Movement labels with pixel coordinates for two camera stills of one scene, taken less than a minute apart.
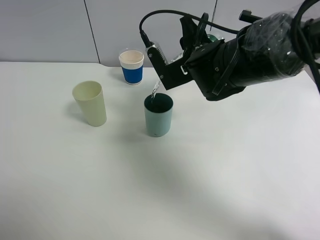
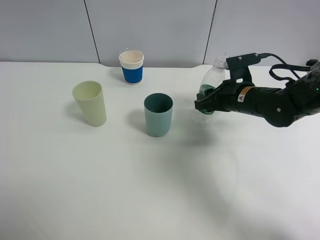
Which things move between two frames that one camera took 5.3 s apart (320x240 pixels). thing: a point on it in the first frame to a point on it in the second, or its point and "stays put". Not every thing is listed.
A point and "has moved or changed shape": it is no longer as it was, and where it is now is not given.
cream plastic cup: [90, 94] stays put
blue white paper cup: [132, 62] stays put
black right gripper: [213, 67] to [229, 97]
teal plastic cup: [158, 108] stays put
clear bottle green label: [213, 37] has moved or changed shape
